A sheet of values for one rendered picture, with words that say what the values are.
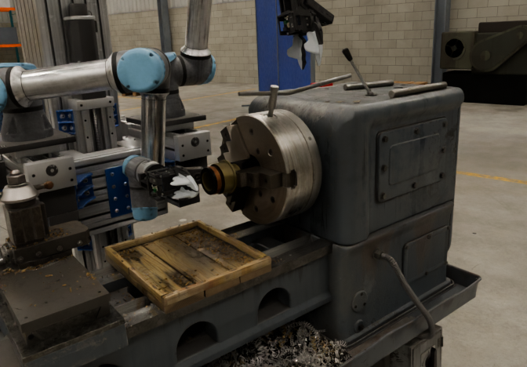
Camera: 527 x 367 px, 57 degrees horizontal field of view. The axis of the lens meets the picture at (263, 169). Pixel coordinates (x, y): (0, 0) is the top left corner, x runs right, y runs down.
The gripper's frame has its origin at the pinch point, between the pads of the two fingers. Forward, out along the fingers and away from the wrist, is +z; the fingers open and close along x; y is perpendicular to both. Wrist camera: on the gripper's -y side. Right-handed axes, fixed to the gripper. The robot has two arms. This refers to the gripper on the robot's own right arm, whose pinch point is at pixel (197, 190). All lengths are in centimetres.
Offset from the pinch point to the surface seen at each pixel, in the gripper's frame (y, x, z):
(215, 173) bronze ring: -5.8, 3.0, -0.4
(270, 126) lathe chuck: -20.2, 13.9, 5.0
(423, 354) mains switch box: -67, -68, 24
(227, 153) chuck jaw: -12.8, 6.4, -4.6
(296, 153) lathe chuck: -23.9, 7.0, 11.1
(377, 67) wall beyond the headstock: -907, -54, -679
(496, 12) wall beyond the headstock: -956, 60, -418
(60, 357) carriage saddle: 41.7, -17.6, 19.6
